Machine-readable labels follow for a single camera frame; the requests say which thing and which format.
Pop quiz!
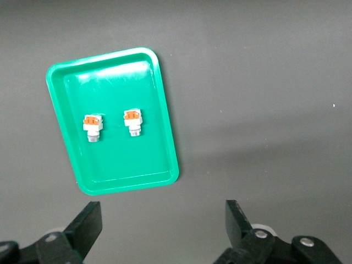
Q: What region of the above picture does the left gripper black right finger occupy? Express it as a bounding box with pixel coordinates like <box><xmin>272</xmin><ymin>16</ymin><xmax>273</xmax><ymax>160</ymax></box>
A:
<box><xmin>214</xmin><ymin>200</ymin><xmax>343</xmax><ymax>264</ymax></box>

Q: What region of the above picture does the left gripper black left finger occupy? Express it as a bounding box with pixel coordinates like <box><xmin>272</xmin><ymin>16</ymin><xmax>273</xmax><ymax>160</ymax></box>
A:
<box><xmin>0</xmin><ymin>201</ymin><xmax>103</xmax><ymax>264</ymax></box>

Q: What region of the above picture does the white orange push button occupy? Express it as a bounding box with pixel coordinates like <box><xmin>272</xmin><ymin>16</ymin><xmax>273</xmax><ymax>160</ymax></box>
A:
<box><xmin>123</xmin><ymin>108</ymin><xmax>144</xmax><ymax>138</ymax></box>
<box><xmin>82</xmin><ymin>113</ymin><xmax>105</xmax><ymax>143</ymax></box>

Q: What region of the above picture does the green plastic tray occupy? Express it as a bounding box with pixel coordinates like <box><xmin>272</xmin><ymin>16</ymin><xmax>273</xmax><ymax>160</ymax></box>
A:
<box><xmin>45</xmin><ymin>47</ymin><xmax>180</xmax><ymax>196</ymax></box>

